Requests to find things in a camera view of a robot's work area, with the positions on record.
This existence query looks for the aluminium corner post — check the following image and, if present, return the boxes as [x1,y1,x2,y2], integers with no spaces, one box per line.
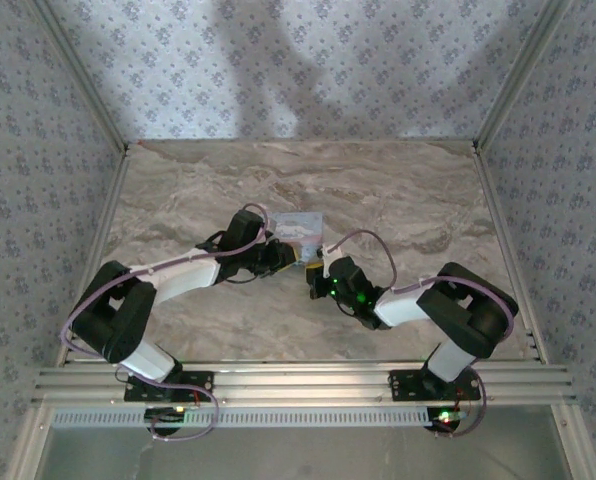
[471,0,574,156]
[30,0,132,156]

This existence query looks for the black controller board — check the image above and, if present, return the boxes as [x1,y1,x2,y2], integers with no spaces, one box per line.
[426,407,468,437]
[144,405,188,436]

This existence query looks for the aluminium mounting rail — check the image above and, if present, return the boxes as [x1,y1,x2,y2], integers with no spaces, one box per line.
[30,363,577,407]

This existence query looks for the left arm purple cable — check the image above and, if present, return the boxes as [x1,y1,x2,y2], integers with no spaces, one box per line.
[60,202,274,361]

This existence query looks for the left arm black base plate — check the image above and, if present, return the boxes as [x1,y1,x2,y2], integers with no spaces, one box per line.
[123,370,215,404]

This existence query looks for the grey slotted cable duct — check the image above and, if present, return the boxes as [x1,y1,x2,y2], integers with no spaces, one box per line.
[51,405,547,430]

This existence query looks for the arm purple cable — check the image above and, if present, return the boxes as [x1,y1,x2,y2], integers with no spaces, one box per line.
[60,202,274,361]
[322,228,520,361]

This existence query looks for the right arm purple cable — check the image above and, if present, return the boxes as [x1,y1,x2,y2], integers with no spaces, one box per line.
[322,228,520,361]

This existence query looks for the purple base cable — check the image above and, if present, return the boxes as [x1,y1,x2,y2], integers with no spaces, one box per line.
[433,367,490,441]
[115,367,222,444]

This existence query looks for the aluminium side rail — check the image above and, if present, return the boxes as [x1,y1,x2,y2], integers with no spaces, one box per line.
[475,149,549,364]
[55,147,132,369]

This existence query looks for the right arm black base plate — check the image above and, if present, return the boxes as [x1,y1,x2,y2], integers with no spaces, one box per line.
[388,368,482,404]

